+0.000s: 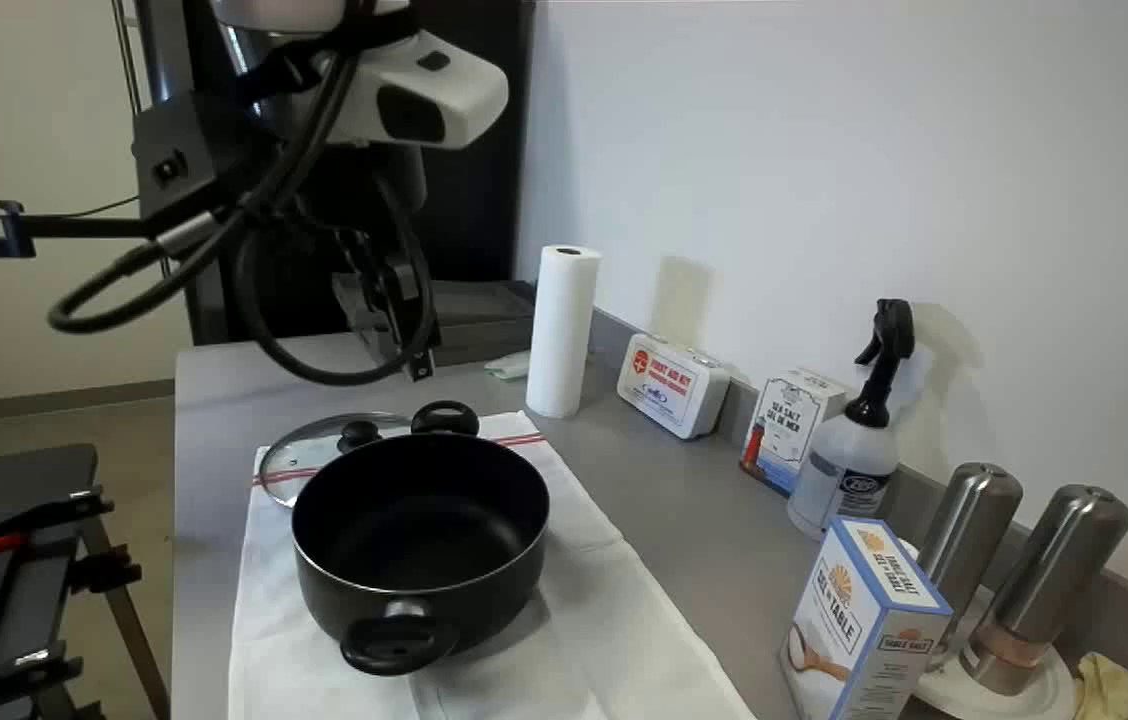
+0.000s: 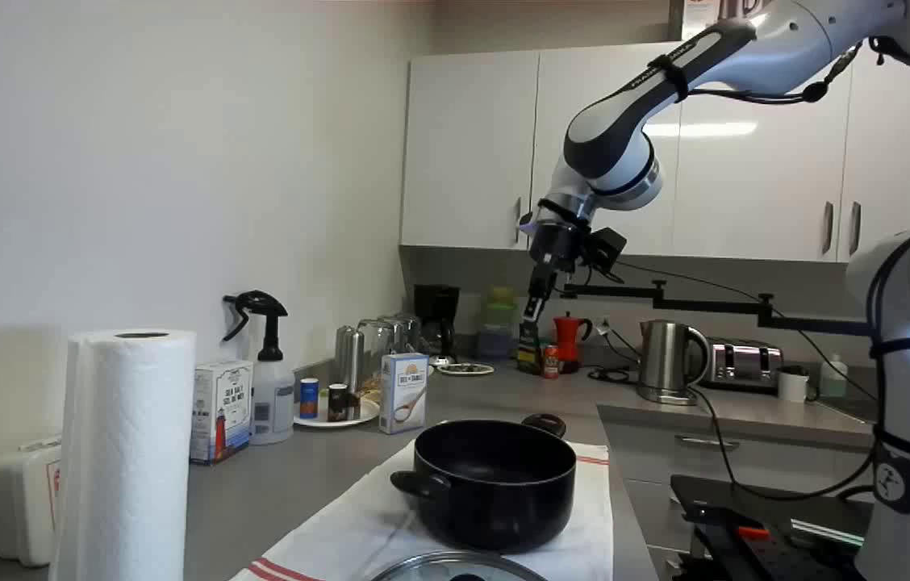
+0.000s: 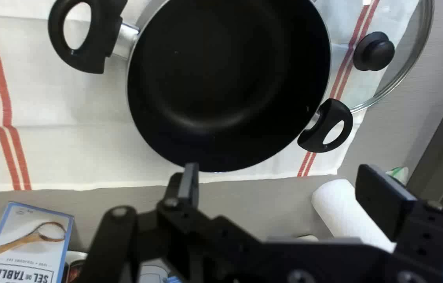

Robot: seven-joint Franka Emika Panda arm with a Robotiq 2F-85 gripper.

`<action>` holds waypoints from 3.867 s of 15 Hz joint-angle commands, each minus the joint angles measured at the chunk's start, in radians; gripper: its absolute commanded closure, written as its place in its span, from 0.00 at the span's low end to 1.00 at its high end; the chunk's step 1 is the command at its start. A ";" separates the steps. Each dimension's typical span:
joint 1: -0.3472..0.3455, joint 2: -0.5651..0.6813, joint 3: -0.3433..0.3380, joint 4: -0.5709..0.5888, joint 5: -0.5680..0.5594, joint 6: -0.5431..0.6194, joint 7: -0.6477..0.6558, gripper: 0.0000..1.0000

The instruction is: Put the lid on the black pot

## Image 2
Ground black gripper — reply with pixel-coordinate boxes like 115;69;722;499
522;224;626;323

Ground glass lid with black knob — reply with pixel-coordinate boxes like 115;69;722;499
371;551;544;581

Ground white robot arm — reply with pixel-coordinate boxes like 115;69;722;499
526;0;910;581

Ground red moka pot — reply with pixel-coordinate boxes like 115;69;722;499
556;314;593;370

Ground black cooking pot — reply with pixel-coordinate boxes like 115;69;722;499
391;418;577;551

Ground black coffee machine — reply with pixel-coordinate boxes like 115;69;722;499
412;283;457;356

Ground stainless steel electric kettle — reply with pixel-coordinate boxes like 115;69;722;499
638;321;709;406

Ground small white milk carton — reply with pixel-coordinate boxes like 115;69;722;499
378;353;428;433

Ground silver toaster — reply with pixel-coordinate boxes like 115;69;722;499
707;339;784;392

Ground white plate with spice jars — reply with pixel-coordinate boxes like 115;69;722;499
296;379;381;429

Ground white mug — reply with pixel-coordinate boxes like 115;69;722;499
777;370;810;403

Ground spray bottle with black nozzle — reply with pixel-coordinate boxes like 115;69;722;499
226;291;296;445

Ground white towel with red stripes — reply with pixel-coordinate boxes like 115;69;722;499
231;441;612;581

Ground white upper kitchen cabinets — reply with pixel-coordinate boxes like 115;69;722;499
401;46;910;260

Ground black device with red button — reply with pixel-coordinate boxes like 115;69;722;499
671;473;871;581

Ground white carton box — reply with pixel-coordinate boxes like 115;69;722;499
192;361;251;466

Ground white paper towel roll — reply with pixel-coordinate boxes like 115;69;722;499
49;330;194;581

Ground white napkin stack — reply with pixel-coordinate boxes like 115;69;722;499
0;440;60;567

